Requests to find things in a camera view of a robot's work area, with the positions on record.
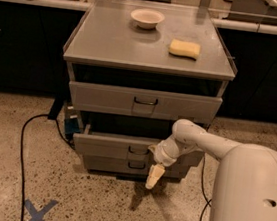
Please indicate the grey drawer cabinet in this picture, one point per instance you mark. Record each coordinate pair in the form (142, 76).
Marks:
(108, 48)

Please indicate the yellow sponge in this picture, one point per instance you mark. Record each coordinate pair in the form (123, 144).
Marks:
(185, 49)

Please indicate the grey top drawer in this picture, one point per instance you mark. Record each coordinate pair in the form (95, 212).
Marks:
(143, 102)

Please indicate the blue power box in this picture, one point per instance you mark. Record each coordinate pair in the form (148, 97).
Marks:
(71, 120)

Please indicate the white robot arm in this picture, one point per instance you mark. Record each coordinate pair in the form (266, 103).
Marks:
(245, 187)

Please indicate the grey drawer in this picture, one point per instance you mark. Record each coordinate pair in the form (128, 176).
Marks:
(143, 102)
(116, 165)
(114, 146)

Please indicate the grey bottom drawer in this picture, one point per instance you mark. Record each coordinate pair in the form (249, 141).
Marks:
(116, 165)

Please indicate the white ceramic bowl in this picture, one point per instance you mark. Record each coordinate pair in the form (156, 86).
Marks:
(147, 18)

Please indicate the dark lab bench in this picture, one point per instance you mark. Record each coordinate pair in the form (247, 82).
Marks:
(33, 39)

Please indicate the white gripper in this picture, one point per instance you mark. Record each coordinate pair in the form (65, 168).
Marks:
(163, 156)

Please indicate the blue tape cross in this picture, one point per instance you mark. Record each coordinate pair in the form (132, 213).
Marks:
(38, 215)

